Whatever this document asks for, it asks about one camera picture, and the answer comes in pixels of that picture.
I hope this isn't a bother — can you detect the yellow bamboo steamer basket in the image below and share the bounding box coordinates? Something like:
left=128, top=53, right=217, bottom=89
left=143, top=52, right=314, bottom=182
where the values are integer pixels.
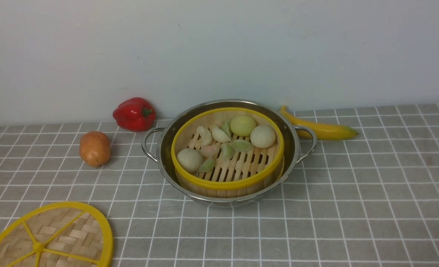
left=171, top=108, right=285, bottom=198

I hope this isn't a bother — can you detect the yellow woven bamboo steamer lid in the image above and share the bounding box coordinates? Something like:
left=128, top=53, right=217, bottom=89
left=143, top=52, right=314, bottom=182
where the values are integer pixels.
left=0, top=201, right=114, bottom=267

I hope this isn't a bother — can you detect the stainless steel pot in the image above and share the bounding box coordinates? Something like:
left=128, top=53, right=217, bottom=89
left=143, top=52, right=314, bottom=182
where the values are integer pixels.
left=142, top=99, right=317, bottom=208

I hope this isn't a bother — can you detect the white dumpling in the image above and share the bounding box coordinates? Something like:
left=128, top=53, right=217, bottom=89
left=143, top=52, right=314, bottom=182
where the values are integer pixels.
left=211, top=125, right=232, bottom=143

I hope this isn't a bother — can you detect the green dumpling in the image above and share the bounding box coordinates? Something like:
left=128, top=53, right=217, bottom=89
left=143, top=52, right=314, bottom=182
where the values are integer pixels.
left=229, top=139, right=254, bottom=153

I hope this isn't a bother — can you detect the green round bun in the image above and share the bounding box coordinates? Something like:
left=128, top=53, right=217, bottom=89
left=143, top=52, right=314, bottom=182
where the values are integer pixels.
left=230, top=115, right=257, bottom=137

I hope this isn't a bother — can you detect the white round bun left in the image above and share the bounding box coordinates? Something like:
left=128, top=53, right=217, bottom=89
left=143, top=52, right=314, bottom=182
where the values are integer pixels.
left=177, top=148, right=203, bottom=174

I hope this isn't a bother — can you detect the white round bun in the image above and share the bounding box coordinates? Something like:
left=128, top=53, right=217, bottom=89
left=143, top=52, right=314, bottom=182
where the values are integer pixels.
left=250, top=125, right=276, bottom=149
left=177, top=148, right=203, bottom=174

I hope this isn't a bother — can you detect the white round bun right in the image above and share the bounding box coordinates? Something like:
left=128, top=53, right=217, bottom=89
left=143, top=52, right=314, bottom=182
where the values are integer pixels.
left=250, top=125, right=276, bottom=149

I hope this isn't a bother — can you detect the red bell pepper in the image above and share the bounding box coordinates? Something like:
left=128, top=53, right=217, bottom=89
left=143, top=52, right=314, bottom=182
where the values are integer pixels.
left=112, top=98, right=157, bottom=132

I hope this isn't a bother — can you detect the yellow banana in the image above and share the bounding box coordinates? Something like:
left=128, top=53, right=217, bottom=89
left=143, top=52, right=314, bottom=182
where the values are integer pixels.
left=279, top=105, right=359, bottom=140

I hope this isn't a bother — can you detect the brown potato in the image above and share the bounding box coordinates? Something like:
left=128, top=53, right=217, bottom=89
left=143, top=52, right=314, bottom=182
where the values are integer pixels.
left=79, top=131, right=111, bottom=168

